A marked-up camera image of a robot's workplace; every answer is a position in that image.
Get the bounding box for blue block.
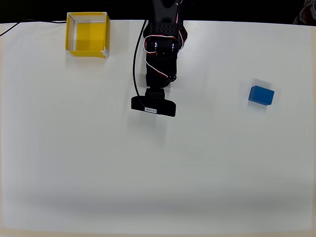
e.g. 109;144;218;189
248;85;276;106

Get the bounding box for yellow open paper box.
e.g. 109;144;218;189
65;11;111;59

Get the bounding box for black webcam with white label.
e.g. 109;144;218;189
131;88;177;118

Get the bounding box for grey background object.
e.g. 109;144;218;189
292;0;316;26

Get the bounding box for red white servo wires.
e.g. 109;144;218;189
142;0;189;81

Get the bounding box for thin black table cable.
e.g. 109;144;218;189
0;18;68;37

